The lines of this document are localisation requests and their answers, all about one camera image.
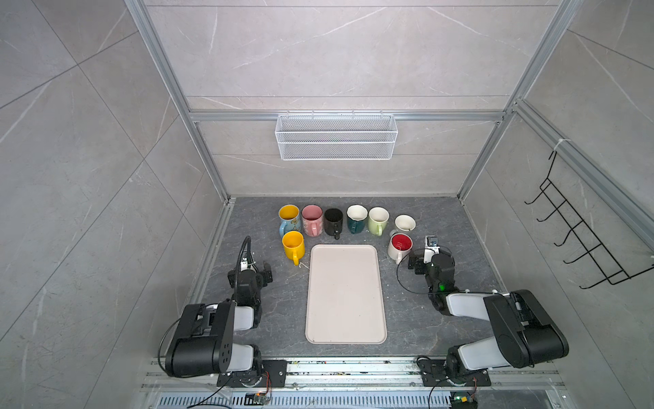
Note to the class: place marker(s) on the dark green mug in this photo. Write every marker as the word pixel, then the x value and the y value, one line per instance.
pixel 356 218

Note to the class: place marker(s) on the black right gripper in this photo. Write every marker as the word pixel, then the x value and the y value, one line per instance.
pixel 420 264

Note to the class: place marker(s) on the light green mug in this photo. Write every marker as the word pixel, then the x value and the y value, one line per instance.
pixel 377 220

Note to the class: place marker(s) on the black mug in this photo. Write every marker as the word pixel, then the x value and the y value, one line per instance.
pixel 333 219

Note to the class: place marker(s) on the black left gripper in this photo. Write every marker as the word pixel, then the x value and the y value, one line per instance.
pixel 265 276

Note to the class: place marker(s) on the white mug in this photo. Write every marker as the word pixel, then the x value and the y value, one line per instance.
pixel 399 246

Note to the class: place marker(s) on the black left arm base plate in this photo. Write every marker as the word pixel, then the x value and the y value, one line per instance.
pixel 273 373

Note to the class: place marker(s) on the grey mug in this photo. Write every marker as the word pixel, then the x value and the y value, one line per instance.
pixel 403 224

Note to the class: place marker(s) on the white wire mesh basket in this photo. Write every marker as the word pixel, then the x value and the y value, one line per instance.
pixel 352 136

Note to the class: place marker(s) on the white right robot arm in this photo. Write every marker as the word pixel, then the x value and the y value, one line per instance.
pixel 523 333

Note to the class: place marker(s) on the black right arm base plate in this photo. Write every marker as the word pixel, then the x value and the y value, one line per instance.
pixel 434 376

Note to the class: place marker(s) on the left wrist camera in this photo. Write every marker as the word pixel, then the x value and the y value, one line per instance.
pixel 247 264

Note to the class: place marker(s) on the black wire hook rack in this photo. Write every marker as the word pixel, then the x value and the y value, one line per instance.
pixel 611 270

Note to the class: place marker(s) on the pink patterned mug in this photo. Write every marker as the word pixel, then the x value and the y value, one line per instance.
pixel 312 220

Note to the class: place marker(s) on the beige tray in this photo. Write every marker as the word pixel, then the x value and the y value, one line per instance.
pixel 345 296

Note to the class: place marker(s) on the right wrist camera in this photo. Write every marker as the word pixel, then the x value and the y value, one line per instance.
pixel 432 244

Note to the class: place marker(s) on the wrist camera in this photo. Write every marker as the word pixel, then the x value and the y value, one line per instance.
pixel 432 244
pixel 247 264

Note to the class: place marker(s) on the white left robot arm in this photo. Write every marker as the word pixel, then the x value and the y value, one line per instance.
pixel 202 343

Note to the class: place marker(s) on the blue mug yellow inside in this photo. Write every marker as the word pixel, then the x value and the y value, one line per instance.
pixel 290 217

